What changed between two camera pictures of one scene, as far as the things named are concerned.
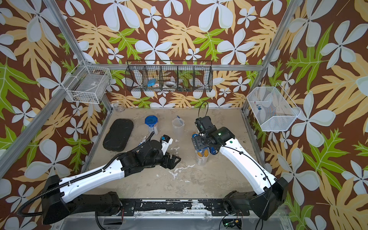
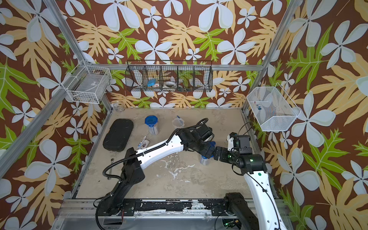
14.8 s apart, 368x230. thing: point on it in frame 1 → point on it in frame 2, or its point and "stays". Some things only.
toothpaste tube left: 143,141 stays
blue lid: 151,120 stays
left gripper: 166,164 → 205,152
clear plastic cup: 178,124 stays
